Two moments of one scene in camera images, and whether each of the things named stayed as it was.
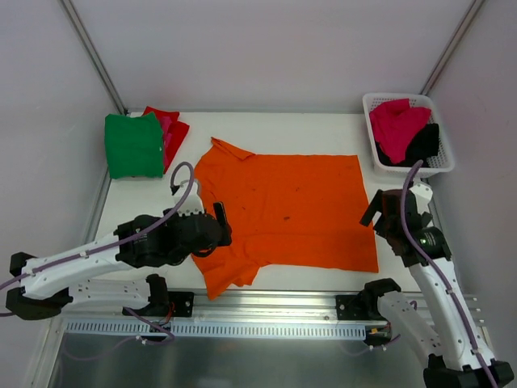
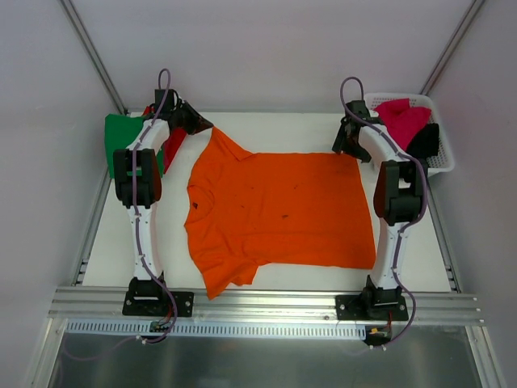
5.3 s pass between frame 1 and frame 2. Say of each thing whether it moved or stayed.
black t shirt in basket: stayed
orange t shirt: stayed
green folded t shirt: stayed
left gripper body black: moved
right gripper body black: moved
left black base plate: stayed
